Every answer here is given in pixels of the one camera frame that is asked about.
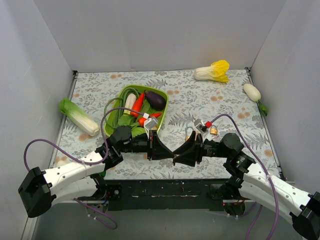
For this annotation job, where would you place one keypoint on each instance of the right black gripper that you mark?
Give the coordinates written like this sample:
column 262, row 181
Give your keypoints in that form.
column 198, row 149

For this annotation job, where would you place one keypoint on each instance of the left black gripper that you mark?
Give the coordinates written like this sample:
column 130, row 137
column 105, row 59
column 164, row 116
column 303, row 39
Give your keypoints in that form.
column 151, row 145

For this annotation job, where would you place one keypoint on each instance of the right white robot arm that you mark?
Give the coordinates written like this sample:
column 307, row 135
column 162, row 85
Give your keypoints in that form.
column 248, row 179

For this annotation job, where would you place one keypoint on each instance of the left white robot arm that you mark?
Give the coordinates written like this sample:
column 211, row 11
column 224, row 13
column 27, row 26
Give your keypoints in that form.
column 41, row 189

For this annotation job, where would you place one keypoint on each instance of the small brass padlock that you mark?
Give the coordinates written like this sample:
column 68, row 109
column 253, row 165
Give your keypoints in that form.
column 214, row 131

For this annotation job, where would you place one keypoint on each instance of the green leafy toy in basket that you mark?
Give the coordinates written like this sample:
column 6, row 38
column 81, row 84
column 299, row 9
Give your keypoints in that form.
column 131, row 122

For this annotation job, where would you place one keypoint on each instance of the purple toy eggplant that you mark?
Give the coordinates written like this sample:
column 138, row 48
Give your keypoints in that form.
column 155, row 100

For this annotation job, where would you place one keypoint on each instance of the orange toy carrot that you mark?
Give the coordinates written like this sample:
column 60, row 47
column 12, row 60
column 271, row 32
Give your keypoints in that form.
column 138, row 105

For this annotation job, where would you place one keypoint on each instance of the green plastic basket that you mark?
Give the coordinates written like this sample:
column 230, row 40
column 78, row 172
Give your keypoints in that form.
column 139, row 88

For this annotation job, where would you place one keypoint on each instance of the white toy radish in basket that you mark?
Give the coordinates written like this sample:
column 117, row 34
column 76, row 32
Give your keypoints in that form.
column 130, row 101

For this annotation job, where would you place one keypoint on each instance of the floral table mat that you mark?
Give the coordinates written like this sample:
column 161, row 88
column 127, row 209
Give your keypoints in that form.
column 225, row 104

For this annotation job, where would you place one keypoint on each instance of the green napa cabbage toy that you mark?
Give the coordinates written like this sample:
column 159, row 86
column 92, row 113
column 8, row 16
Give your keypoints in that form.
column 79, row 117

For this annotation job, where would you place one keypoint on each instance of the yellow napa cabbage toy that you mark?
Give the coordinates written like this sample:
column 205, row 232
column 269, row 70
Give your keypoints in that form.
column 217, row 72

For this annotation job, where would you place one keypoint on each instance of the white toy daikon radish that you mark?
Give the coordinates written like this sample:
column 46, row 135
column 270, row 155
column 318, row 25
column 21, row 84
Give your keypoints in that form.
column 254, row 94

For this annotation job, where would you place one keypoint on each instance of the green bok choy toy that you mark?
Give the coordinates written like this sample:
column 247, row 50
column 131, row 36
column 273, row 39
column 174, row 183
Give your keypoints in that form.
column 62, row 163

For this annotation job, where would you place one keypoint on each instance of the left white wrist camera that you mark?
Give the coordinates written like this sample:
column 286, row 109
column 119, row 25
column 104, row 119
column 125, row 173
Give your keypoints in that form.
column 150, row 123

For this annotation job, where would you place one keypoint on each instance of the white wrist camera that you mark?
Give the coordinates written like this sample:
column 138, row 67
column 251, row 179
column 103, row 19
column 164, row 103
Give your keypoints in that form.
column 150, row 123
column 200, row 126

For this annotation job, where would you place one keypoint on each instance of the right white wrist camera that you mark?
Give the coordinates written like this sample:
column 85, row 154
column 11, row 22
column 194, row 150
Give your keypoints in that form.
column 200, row 126

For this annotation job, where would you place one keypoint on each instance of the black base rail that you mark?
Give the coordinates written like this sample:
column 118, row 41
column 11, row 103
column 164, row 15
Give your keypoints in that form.
column 172, row 194

